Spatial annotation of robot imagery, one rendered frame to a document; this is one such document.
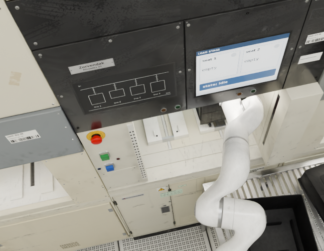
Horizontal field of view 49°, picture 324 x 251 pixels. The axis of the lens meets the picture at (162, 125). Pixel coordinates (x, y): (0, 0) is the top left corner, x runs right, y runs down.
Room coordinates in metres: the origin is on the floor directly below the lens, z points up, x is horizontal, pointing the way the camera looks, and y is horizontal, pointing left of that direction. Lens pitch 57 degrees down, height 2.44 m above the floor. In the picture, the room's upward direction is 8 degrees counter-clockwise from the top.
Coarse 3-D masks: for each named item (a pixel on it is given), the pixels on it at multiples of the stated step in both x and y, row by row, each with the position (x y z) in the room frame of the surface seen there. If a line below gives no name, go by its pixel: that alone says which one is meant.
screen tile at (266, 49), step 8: (248, 48) 0.73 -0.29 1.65; (256, 48) 0.74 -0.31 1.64; (264, 48) 0.74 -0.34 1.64; (272, 48) 0.74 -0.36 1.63; (280, 48) 0.74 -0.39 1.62; (248, 56) 0.73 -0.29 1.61; (256, 56) 0.74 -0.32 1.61; (272, 56) 0.74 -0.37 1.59; (248, 64) 0.73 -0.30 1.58; (256, 64) 0.74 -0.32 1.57; (264, 64) 0.74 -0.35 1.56; (272, 64) 0.74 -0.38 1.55; (240, 72) 0.73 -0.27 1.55
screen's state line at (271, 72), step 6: (258, 72) 0.74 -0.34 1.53; (264, 72) 0.74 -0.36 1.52; (270, 72) 0.74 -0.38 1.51; (228, 78) 0.73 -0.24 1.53; (234, 78) 0.73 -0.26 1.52; (240, 78) 0.73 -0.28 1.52; (246, 78) 0.73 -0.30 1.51; (252, 78) 0.74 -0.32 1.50; (258, 78) 0.74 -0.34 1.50; (204, 84) 0.72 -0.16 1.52; (210, 84) 0.73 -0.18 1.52; (216, 84) 0.73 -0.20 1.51; (222, 84) 0.73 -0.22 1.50; (228, 84) 0.73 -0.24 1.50
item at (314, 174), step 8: (312, 168) 0.66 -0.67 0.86; (320, 168) 0.65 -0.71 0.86; (304, 176) 0.64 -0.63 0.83; (312, 176) 0.62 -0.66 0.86; (320, 176) 0.61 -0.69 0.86; (304, 184) 0.62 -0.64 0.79; (312, 184) 0.58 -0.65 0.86; (320, 184) 0.58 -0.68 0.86; (312, 192) 0.56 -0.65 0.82; (320, 192) 0.54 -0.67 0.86; (312, 200) 0.54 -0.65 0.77; (320, 200) 0.51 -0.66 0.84; (320, 208) 0.49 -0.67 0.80; (320, 216) 0.46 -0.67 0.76
